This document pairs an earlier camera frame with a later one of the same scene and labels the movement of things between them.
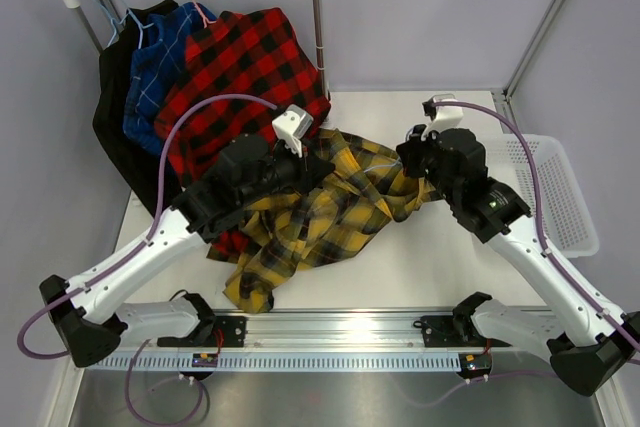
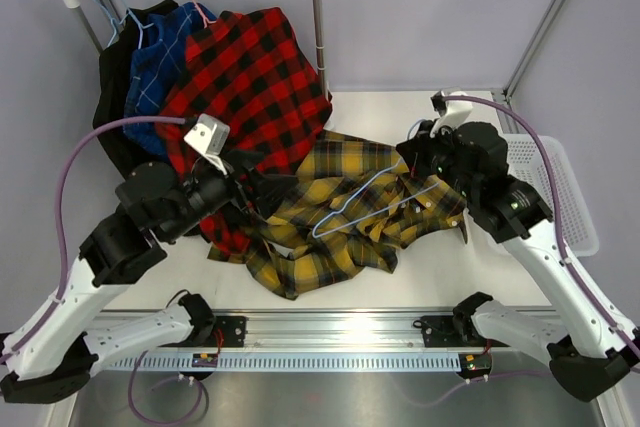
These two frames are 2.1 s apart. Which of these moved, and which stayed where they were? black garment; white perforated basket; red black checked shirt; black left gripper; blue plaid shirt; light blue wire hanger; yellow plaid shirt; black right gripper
Moved: black left gripper; yellow plaid shirt; light blue wire hanger
Stayed: blue plaid shirt; white perforated basket; black right gripper; black garment; red black checked shirt
